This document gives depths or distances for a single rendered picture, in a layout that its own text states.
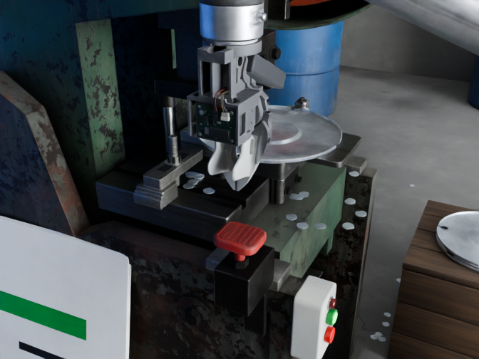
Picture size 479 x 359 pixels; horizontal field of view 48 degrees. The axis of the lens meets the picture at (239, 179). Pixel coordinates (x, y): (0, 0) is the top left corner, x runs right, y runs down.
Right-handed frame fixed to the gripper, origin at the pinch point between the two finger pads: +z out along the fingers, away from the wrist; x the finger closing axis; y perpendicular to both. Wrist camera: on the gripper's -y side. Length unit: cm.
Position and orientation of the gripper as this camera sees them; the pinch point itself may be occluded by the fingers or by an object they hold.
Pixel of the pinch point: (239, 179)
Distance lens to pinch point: 74.6
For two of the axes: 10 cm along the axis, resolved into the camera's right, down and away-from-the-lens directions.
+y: -4.6, 4.1, -7.9
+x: 8.9, 2.2, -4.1
